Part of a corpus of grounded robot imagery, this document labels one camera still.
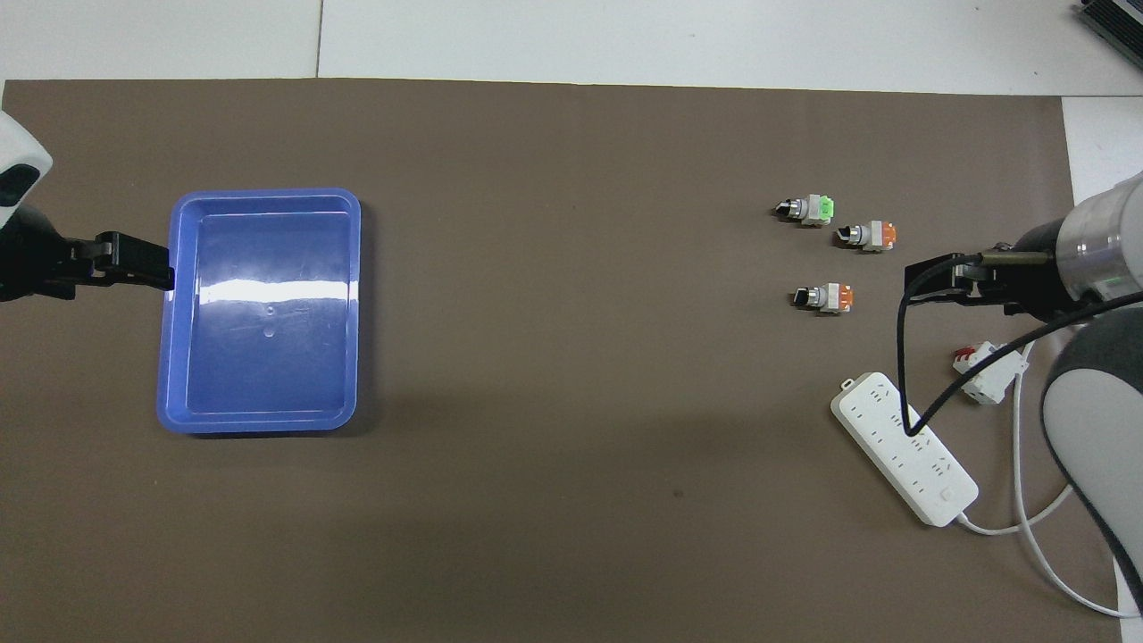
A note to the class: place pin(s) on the white power strip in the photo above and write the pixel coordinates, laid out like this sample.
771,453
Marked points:
902,446

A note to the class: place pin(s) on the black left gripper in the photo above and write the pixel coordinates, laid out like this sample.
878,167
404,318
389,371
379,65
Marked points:
31,263

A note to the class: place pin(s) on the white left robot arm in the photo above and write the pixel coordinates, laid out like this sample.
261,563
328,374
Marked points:
18,152

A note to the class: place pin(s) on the brown table mat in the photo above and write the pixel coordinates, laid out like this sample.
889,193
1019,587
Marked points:
571,357

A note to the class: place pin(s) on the green block selector switch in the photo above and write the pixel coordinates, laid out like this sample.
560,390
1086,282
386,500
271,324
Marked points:
814,210

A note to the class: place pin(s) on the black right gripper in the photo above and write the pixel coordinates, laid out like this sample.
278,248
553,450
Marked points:
1036,286

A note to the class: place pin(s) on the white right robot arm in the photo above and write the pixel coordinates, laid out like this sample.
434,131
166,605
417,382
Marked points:
1103,241

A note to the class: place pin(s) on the blue plastic tray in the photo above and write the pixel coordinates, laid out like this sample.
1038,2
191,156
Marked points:
259,357

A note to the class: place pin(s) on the grey metal device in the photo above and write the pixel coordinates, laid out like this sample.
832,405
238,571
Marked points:
1116,22

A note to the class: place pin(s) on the white circuit breaker red lever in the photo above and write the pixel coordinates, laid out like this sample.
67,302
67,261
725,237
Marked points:
987,384

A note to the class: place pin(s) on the selector switch orange green blocks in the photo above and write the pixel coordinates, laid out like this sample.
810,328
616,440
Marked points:
871,235

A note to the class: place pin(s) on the orange block selector switch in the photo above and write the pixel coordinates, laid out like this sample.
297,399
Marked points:
829,297

